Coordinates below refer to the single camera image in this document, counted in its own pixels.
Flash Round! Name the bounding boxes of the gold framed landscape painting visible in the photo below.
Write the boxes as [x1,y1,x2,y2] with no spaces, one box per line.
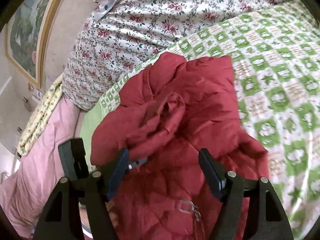
[5,0,62,88]

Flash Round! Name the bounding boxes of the green checkered bed sheet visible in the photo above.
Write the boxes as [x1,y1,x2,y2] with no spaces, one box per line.
[91,0,319,239]

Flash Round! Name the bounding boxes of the red puffer jacket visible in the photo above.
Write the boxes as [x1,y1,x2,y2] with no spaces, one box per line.
[91,53,268,239]

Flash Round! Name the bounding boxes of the rose floral folded quilt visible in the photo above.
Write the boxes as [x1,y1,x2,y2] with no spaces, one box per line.
[62,0,290,111]

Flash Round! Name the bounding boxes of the yellow floral folded cloth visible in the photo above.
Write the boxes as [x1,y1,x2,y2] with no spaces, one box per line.
[16,73,63,156]

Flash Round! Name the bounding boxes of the pink blanket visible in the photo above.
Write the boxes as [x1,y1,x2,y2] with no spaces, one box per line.
[1,95,80,239]

